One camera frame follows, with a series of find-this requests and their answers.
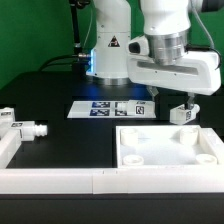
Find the black cable at base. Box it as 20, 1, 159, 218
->
38, 53, 92, 72

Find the white marker sheet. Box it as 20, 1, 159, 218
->
67, 100, 157, 120

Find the black vertical pole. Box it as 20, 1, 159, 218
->
69, 0, 82, 75

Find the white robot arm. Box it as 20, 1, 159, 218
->
86, 0, 224, 95

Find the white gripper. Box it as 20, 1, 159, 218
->
127, 36, 221, 110

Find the white square table top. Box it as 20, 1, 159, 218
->
116, 125, 224, 168

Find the white U-shaped fence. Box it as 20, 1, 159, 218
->
0, 130, 224, 194

